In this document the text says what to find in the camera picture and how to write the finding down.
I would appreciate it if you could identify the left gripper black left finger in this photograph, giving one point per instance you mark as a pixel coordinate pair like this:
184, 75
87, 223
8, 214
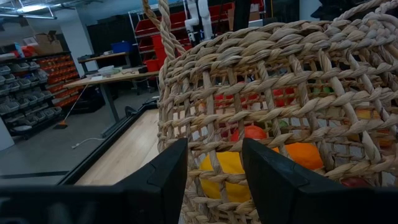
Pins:
161, 186

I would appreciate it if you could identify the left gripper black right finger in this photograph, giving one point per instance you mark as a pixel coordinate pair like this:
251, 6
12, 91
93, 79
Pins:
273, 189

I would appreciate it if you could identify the orange fruit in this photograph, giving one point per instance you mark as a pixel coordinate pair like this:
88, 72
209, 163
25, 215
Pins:
304, 155

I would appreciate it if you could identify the yellow bell pepper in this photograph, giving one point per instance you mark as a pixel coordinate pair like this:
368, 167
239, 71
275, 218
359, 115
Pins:
227, 165

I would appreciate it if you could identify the red tomato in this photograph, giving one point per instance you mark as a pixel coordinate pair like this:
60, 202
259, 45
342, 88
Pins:
253, 133

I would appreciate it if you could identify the red bell pepper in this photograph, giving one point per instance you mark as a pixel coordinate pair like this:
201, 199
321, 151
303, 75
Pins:
224, 97

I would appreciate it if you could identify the green cucumber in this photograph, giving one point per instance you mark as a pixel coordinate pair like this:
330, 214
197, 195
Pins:
323, 90

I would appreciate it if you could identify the red yellow apple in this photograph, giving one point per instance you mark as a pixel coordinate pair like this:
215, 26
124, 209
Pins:
363, 114

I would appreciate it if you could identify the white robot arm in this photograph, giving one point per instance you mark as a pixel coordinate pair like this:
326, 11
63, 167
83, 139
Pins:
205, 18

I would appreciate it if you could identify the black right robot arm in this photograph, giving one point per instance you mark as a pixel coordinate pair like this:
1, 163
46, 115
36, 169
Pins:
335, 7

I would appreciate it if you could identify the shiny red apple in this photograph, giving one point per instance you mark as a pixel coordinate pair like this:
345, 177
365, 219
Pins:
284, 93

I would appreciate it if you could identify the light wooden work table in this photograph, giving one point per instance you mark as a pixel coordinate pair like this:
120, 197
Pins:
118, 77

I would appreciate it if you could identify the broom with orange head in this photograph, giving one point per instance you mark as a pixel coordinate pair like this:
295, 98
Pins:
60, 125

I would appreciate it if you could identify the clear plastic tub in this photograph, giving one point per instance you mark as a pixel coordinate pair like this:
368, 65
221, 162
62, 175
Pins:
107, 70

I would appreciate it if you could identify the dark framed wooden table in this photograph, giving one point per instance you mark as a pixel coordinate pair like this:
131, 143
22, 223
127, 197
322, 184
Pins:
102, 57

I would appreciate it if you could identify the blue storage bin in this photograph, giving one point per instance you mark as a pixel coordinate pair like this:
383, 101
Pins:
122, 47

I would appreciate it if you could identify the rack with red bins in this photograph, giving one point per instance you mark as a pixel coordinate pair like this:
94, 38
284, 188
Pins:
146, 28

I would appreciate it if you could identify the shelving with small parts bins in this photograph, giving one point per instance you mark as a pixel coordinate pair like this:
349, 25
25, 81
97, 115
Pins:
31, 93

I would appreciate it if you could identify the brown cardboard boxes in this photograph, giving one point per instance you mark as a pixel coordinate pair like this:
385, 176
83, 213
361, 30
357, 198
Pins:
49, 46

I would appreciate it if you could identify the red bag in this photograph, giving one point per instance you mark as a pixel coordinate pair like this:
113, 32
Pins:
28, 51

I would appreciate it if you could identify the blue bottle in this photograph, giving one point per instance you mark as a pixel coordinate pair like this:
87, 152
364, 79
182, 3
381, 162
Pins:
18, 49

